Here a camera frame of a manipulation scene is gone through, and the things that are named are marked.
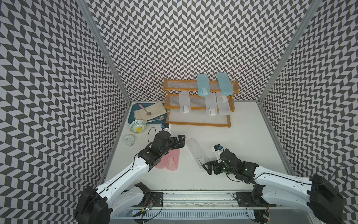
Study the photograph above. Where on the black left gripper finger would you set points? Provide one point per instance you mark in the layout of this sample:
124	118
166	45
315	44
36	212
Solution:
179	145
181	138

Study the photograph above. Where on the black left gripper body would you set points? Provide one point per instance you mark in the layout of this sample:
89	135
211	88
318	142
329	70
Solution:
172	144

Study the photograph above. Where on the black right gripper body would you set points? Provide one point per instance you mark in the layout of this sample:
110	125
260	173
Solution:
220	167

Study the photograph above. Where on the white pencil case labelled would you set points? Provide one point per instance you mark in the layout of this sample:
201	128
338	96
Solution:
184	101
197	152

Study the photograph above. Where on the pink pencil case labelled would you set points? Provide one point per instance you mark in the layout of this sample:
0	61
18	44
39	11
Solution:
173	160

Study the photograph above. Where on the frosted white pencil case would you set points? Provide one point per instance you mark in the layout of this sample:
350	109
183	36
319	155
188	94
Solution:
211	105

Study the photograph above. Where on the white pencil case label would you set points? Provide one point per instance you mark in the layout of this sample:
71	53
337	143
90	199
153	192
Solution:
223	104

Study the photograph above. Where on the teal pencil case labelled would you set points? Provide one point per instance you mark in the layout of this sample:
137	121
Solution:
203	85

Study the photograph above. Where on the teal pencil case plain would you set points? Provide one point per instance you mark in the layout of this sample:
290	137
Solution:
225	84

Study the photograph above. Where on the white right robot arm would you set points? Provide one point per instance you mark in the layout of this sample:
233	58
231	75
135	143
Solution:
315	194

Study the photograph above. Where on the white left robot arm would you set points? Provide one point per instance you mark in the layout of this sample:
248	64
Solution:
99	205

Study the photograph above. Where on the beige cloth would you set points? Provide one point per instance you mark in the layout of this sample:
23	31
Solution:
157	110

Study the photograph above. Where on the clear glass cup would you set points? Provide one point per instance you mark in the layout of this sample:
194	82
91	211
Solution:
129	140

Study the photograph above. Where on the dark blue tray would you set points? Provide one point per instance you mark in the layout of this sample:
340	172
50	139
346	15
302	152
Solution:
132	118

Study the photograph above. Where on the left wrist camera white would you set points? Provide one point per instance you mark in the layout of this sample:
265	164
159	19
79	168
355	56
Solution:
166	127

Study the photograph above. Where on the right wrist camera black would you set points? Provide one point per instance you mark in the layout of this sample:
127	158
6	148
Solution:
218	149

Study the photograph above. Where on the silver spoon patterned handle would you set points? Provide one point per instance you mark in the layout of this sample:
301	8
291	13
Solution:
158	119

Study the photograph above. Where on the orange three-tier wire shelf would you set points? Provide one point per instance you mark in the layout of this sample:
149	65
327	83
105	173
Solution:
197	115

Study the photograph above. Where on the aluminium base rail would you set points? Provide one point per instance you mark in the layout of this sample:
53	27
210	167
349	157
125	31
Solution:
219	205

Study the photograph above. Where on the pink handled spoon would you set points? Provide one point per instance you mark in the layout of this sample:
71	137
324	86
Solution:
147	112

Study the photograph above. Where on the aluminium corner post left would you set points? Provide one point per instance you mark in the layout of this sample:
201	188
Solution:
101	44

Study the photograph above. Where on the aluminium corner post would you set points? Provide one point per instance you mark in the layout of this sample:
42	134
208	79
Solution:
101	44
313	8

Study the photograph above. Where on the aluminium corner post right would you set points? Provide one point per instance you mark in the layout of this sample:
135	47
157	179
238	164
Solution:
313	8

